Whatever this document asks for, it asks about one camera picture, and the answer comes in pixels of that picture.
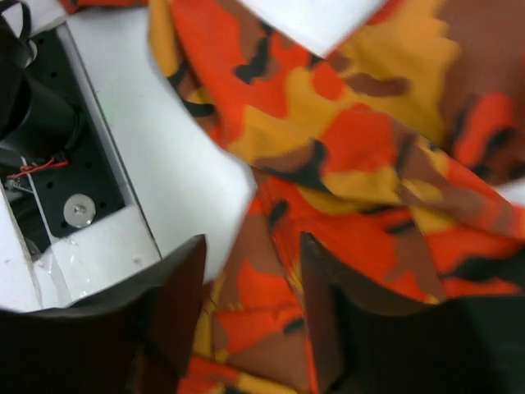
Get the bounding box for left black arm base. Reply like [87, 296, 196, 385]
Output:
[1, 1, 125, 255]

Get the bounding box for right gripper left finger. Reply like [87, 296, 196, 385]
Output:
[1, 235, 207, 393]

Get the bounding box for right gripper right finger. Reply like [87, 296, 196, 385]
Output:
[300, 232, 524, 393]

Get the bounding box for orange camouflage trousers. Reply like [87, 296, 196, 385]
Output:
[61, 0, 525, 394]

